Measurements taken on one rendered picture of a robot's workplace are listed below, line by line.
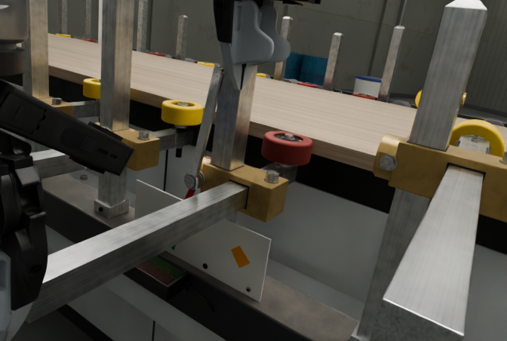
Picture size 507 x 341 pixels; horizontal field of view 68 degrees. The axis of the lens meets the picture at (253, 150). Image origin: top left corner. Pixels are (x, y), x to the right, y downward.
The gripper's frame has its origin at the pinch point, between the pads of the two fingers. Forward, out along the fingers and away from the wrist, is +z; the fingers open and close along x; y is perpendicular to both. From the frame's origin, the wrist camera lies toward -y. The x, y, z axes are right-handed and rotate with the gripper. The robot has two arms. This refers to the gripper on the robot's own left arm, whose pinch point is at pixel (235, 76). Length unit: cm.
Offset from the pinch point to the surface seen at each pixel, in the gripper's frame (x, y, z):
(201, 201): -2.6, -0.7, 14.6
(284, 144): 14.6, 0.4, 10.2
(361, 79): 556, -147, 35
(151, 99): 24.7, -38.9, 11.9
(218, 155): 6.1, -5.3, 11.9
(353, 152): 24.7, 8.2, 11.1
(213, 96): 0.0, -2.5, 2.7
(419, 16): 1090, -185, -119
